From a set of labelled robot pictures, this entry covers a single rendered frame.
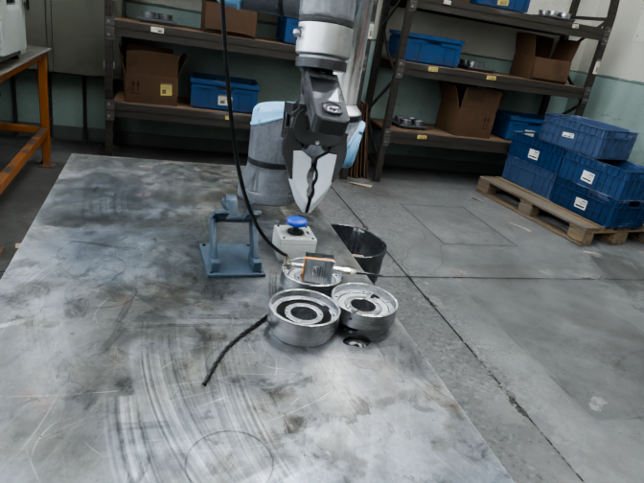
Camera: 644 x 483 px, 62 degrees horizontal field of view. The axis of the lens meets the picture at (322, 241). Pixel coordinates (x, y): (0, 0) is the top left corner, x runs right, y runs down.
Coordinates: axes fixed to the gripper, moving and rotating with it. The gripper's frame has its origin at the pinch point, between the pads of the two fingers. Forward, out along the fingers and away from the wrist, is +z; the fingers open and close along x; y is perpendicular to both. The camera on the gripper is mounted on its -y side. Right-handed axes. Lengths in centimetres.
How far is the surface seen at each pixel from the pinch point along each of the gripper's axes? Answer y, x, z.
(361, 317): -5.3, -8.7, 15.1
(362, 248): 132, -63, 45
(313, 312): -1.8, -2.4, 16.0
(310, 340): -7.8, -0.5, 17.5
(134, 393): -15.0, 22.1, 20.4
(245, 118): 345, -38, 9
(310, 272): 6.6, -3.7, 12.5
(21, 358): -7.9, 35.4, 19.5
